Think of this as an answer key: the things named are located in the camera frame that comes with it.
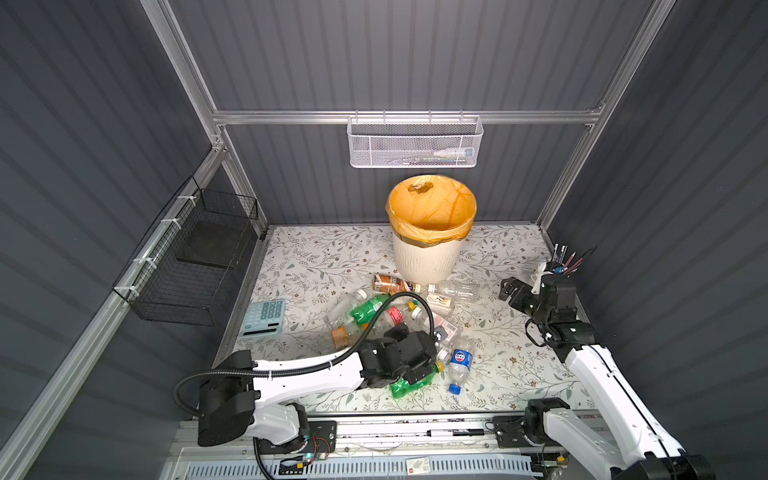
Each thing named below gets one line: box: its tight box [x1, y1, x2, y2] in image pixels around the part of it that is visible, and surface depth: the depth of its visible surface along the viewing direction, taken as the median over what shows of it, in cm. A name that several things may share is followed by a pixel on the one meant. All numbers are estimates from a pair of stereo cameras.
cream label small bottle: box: [426, 293, 454, 316], surface depth 94 cm
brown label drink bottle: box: [372, 274, 421, 295], surface depth 99 cm
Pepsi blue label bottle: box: [447, 343, 474, 395], surface depth 82 cm
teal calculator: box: [240, 299, 285, 339], surface depth 94 cm
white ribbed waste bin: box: [393, 236, 465, 284], surface depth 92 cm
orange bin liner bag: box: [386, 174, 477, 248], surface depth 98 cm
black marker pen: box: [426, 428, 485, 437], surface depth 75 cm
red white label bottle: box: [424, 312, 463, 346], surface depth 90 cm
